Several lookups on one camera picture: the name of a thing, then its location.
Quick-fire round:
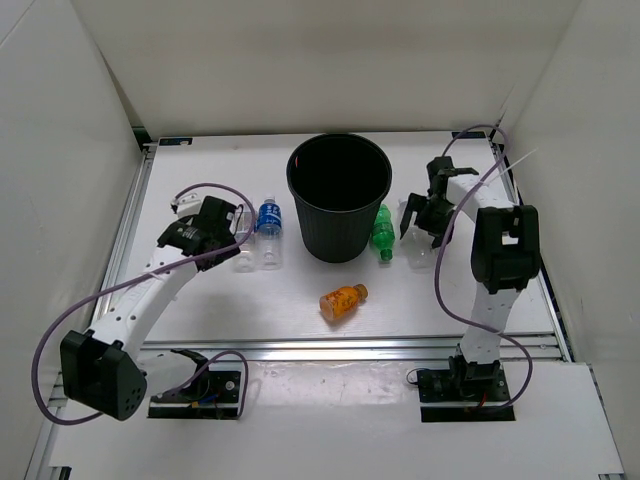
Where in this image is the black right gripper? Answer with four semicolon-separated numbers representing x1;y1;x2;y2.
400;193;457;250

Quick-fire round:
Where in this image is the clear plastic bottle white cap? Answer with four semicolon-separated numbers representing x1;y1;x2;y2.
399;216;437;273

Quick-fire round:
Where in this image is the clear bottle white orange label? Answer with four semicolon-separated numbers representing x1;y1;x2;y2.
232;205;256;273

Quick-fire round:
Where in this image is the green plastic bottle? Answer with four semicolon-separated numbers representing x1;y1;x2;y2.
371;204;395;263

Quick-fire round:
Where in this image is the clear bottle blue label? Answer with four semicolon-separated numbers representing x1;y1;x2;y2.
255;195;283;270

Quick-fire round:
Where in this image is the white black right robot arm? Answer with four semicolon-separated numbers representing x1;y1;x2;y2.
400;156;541;400

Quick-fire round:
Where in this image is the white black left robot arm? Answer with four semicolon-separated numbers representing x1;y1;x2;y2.
60;196;239;421

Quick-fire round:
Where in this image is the black ribbed plastic bin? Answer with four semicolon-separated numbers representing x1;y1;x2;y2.
286;133;392;263

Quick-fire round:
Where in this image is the orange juice bottle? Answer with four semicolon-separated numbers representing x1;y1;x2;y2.
319;284;368;322

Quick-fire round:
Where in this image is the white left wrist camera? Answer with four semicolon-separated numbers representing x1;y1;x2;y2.
170;193;202;218

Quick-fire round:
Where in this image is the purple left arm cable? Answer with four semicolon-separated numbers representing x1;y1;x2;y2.
32;182;259;426

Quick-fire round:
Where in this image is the white cable tie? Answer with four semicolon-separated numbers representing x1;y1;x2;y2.
479;147;538;186

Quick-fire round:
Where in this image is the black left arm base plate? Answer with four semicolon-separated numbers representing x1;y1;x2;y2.
147;349;249;420

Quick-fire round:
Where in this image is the aluminium table frame rail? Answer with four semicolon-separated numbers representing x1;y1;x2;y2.
24;127;626;480

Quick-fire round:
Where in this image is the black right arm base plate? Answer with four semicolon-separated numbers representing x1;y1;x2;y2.
407;357;516;423

